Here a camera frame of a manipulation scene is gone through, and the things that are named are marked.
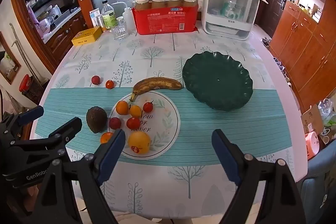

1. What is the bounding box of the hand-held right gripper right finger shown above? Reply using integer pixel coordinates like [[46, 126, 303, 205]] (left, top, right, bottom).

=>
[[211, 129, 303, 224]]

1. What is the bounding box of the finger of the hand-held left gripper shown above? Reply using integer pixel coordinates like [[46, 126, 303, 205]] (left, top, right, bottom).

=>
[[0, 105, 45, 136], [5, 117, 83, 170]]

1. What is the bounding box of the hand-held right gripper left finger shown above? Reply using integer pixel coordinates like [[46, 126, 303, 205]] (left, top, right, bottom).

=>
[[34, 129, 126, 224]]

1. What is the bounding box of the small orange mandarin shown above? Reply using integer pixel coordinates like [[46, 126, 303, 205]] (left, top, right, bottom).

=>
[[129, 105, 142, 118], [100, 132, 114, 144], [116, 101, 130, 115]]

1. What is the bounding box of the large orange with sticker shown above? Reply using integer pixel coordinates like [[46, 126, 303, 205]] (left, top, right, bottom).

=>
[[128, 131, 151, 154]]

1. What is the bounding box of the dark avocado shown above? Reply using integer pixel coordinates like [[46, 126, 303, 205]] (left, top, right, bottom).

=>
[[86, 106, 108, 133]]

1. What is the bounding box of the dark green scalloped plate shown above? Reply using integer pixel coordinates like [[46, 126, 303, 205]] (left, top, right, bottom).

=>
[[182, 52, 254, 110]]

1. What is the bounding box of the overripe brown banana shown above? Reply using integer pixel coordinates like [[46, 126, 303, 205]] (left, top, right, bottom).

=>
[[130, 76, 183, 102]]

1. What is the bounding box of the red container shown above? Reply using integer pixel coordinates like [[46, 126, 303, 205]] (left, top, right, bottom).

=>
[[19, 74, 32, 92]]

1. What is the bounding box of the teal striped table runner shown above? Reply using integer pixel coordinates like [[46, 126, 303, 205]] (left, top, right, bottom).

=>
[[35, 88, 294, 161]]

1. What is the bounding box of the wooden kitchen partition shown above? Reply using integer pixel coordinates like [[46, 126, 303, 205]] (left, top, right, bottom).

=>
[[9, 0, 88, 75]]

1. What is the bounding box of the white mop pole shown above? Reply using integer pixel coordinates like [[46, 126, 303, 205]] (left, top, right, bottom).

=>
[[10, 24, 40, 88]]

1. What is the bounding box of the pink round appliance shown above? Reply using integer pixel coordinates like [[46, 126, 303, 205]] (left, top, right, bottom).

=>
[[304, 132, 327, 160]]

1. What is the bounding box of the blue chair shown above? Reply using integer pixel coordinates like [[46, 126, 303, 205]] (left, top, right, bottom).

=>
[[299, 154, 336, 224]]

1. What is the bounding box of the cardboard box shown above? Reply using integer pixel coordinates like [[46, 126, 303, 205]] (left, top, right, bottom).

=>
[[301, 104, 324, 135]]

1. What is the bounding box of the flat yellow box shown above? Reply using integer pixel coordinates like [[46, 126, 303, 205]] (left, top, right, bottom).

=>
[[71, 27, 103, 46]]

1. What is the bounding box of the white tree print tablecloth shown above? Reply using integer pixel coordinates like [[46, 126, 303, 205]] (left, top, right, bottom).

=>
[[34, 25, 309, 216]]

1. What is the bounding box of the clear glass tumbler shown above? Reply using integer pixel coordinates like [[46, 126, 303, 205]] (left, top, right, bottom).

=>
[[113, 18, 129, 41]]

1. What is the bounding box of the clear plastic bag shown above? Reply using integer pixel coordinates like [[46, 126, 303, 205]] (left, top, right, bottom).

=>
[[318, 98, 336, 127]]

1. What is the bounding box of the small metal can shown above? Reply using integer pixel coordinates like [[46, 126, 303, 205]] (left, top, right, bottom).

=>
[[96, 15, 106, 31]]

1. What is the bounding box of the white and blue box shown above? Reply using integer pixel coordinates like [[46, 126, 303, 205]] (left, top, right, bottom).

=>
[[89, 8, 103, 28]]

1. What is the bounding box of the clear bottle with green label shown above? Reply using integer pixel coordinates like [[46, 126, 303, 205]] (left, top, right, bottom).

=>
[[101, 0, 116, 32]]

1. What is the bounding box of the white squeeze bottle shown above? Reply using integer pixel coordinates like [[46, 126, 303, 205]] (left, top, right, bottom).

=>
[[112, 2, 135, 31]]

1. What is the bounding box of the white countertop sterilizer cabinet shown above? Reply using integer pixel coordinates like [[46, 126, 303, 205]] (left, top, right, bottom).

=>
[[201, 0, 269, 41]]

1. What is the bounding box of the wooden sideboard cabinet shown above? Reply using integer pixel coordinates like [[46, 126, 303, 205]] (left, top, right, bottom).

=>
[[269, 0, 336, 113]]

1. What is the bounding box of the red paper cup package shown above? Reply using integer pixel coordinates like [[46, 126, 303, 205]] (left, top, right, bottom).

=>
[[125, 0, 206, 35]]

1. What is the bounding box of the wooden picture frame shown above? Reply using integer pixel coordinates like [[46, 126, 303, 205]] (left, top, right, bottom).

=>
[[0, 31, 22, 85]]

